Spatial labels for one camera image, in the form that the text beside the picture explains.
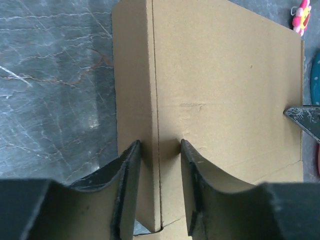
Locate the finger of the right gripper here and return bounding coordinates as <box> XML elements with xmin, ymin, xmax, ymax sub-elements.
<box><xmin>283</xmin><ymin>105</ymin><xmax>320</xmax><ymax>143</ymax></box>

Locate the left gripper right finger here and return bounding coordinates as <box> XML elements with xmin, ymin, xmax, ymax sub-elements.
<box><xmin>181</xmin><ymin>140</ymin><xmax>320</xmax><ymax>240</ymax></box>

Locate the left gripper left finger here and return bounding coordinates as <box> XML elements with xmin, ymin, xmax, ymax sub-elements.
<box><xmin>0</xmin><ymin>140</ymin><xmax>142</xmax><ymax>240</ymax></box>

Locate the brown cardboard paper box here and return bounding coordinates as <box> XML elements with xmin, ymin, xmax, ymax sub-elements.
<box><xmin>111</xmin><ymin>0</ymin><xmax>304</xmax><ymax>240</ymax></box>

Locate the pink plate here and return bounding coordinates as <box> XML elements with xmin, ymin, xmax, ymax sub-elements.
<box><xmin>317</xmin><ymin>145</ymin><xmax>320</xmax><ymax>176</ymax></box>

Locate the blue dotted plate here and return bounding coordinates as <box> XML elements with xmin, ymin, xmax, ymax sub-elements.
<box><xmin>309</xmin><ymin>52</ymin><xmax>320</xmax><ymax>105</ymax></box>

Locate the pink flower toy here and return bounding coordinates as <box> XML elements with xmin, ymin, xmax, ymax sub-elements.
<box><xmin>291</xmin><ymin>0</ymin><xmax>312</xmax><ymax>37</ymax></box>

